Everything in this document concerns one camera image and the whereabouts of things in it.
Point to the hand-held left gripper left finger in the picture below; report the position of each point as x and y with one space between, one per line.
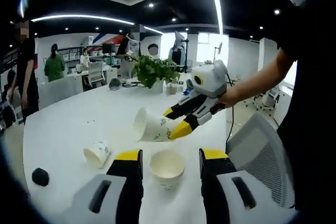
105 200

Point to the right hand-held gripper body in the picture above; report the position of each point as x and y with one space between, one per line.
212 79

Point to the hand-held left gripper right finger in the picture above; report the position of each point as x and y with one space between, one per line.
236 200

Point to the white paper cup green print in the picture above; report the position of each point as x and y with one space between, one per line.
96 153
166 169
153 127

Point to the small jar beside plant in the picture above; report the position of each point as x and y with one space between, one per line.
172 88

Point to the thin light stand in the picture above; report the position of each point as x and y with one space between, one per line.
218 51

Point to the studio light on stand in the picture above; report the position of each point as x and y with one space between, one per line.
181 48

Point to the green potted plant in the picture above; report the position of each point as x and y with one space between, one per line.
153 70

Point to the grey mesh office chair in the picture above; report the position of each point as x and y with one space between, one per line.
262 153

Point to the black crumpled cloth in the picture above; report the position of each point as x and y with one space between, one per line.
40 176

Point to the grey rounded object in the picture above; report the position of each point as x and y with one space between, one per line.
114 83

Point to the white office chair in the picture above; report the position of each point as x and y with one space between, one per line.
95 73

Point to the person's dark shirt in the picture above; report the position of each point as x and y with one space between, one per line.
312 103

